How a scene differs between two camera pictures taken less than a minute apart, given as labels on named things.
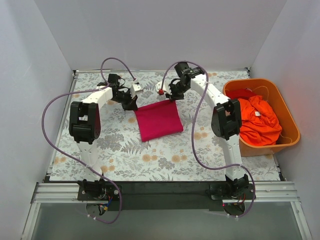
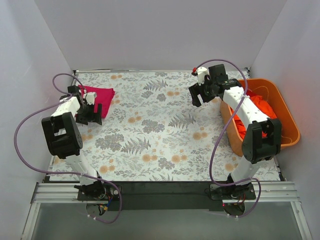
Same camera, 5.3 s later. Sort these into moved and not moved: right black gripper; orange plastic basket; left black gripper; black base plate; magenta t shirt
Moved: right black gripper; left black gripper; magenta t shirt
Not moved: black base plate; orange plastic basket
